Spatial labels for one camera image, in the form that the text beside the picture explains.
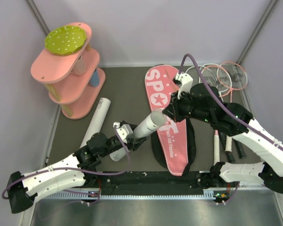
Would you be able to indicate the white shuttlecock tube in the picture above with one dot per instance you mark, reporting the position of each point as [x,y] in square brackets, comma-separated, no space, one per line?
[144,129]
[97,120]

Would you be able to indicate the beige cup on shelf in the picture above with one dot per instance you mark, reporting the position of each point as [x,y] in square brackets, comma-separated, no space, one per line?
[79,69]

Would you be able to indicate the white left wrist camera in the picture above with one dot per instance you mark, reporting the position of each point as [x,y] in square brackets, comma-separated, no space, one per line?
[124,131]

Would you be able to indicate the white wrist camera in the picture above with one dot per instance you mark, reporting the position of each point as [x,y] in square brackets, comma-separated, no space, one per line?
[124,131]
[184,82]

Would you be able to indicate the grey slotted cable duct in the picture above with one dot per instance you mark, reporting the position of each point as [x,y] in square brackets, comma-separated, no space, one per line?
[206,195]

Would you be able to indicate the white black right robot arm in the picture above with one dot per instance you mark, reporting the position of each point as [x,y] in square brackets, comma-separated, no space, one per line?
[202,102]

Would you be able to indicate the green polka dot plate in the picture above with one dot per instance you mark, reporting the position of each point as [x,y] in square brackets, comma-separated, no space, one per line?
[65,40]

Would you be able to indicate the clear round tube lid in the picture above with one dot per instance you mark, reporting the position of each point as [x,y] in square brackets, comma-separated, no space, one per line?
[158,118]

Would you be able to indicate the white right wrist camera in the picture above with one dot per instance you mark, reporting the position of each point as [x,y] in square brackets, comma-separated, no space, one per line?
[184,82]

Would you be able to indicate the pink white badminton racket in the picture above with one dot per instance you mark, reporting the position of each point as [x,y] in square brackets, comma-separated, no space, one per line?
[216,145]

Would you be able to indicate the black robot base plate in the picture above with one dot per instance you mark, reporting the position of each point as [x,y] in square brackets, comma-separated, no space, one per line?
[158,183]

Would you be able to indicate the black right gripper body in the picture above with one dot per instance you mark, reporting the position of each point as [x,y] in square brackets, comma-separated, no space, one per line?
[184,106]

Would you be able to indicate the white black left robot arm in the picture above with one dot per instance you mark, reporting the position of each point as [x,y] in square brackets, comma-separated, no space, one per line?
[76,170]

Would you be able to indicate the white shuttlecock tube on table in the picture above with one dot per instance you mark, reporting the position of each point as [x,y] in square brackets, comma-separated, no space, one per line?
[97,120]

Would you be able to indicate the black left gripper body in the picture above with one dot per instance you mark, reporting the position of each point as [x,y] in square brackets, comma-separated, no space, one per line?
[114,145]

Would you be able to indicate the blue cup on shelf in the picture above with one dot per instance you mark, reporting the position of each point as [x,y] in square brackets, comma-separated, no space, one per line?
[94,80]

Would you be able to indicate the pink three-tier wooden shelf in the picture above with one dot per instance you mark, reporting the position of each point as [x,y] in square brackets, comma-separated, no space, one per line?
[71,92]

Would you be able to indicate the pink sport racket bag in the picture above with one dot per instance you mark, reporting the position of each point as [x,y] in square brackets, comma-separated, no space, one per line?
[172,137]

